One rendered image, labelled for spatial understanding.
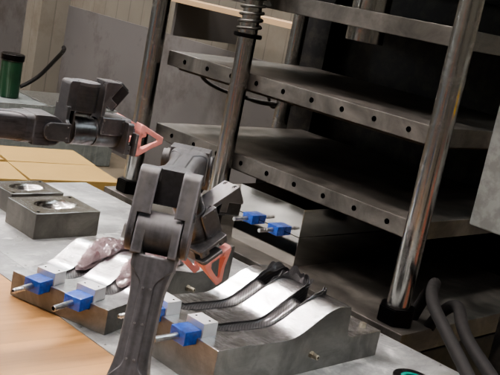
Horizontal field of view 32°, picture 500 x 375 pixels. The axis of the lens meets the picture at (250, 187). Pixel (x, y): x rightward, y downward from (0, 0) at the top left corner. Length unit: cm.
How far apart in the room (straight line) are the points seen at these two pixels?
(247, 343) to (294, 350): 14
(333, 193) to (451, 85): 50
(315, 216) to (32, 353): 111
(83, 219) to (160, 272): 119
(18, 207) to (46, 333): 67
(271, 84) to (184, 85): 413
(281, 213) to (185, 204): 133
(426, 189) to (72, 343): 94
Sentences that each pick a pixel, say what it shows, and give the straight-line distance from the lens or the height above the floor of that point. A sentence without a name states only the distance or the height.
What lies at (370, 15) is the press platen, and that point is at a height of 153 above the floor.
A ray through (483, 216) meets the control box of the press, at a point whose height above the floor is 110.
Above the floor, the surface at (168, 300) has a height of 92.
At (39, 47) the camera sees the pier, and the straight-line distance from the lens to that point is 833.
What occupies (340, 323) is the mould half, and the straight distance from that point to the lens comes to 186.
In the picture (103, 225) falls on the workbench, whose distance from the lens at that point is 256.
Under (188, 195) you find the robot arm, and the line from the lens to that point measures 126.
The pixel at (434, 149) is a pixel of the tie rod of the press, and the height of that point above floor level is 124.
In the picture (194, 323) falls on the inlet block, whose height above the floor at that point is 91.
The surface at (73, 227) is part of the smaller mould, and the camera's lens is 241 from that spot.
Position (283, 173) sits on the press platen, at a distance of 258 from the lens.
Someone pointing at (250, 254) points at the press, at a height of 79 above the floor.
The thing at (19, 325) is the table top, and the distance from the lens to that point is 184.
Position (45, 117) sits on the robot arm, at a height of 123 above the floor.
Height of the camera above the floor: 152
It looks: 12 degrees down
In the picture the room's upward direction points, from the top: 11 degrees clockwise
